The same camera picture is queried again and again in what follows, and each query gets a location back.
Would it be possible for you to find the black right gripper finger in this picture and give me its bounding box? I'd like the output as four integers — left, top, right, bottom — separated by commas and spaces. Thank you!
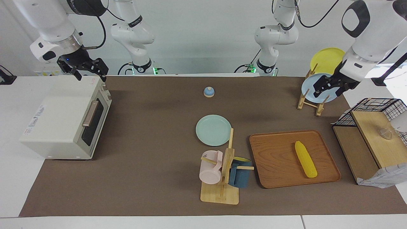
62, 65, 82, 80
93, 58, 109, 82

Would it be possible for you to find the yellow corn cob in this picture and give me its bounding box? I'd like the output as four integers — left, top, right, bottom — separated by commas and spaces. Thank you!
294, 141, 318, 178

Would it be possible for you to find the mint green plate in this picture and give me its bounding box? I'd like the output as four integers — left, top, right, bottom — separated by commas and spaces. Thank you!
196, 115, 232, 147

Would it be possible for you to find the white toaster oven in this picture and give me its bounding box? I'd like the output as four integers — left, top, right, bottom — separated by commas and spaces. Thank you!
20, 76, 112, 160

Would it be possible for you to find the light blue plate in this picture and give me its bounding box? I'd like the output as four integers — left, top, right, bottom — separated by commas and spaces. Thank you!
301, 73, 341, 103

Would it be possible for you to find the yellow plate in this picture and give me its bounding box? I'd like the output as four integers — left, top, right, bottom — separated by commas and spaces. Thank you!
310, 47, 346, 75

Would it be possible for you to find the wooden plate rack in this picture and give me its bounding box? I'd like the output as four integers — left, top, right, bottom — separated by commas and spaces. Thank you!
297, 64, 331, 117

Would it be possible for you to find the small clear glass cup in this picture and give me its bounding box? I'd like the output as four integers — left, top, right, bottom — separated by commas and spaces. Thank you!
379, 127, 395, 140

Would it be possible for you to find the brown wooden tray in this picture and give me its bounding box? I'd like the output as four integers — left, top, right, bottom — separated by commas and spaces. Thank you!
249, 130, 341, 189

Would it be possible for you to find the white checked cloth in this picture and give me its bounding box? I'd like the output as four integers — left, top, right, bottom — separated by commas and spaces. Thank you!
356, 163, 407, 189

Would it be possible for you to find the brown table mat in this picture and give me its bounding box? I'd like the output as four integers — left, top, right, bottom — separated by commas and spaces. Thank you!
19, 76, 407, 217

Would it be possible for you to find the dark blue mug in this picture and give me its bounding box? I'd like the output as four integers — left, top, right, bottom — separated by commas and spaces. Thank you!
228, 156, 252, 188

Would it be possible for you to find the pink mug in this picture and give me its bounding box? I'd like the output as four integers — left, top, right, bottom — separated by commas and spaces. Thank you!
199, 150, 224, 184

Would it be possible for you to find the wooden mug tree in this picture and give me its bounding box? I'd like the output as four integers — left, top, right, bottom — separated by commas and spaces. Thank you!
200, 128, 255, 205

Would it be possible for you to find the black base cable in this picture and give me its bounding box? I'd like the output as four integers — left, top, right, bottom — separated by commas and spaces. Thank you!
234, 49, 262, 73
117, 62, 134, 75

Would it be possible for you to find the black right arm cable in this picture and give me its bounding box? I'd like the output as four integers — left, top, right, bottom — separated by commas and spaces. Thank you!
84, 8, 128, 50

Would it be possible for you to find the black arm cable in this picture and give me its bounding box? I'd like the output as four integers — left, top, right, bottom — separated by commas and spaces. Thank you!
294, 0, 339, 28
84, 8, 128, 50

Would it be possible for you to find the black wire basket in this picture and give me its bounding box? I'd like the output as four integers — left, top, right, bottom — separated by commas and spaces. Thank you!
335, 98, 407, 147

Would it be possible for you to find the black camera stand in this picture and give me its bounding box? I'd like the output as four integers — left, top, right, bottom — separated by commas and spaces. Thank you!
371, 52, 407, 87

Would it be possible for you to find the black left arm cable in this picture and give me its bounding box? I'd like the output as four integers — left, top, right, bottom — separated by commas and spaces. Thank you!
294, 0, 339, 28

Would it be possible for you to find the black clamp mount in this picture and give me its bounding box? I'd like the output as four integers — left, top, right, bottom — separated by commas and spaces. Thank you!
0, 65, 17, 85

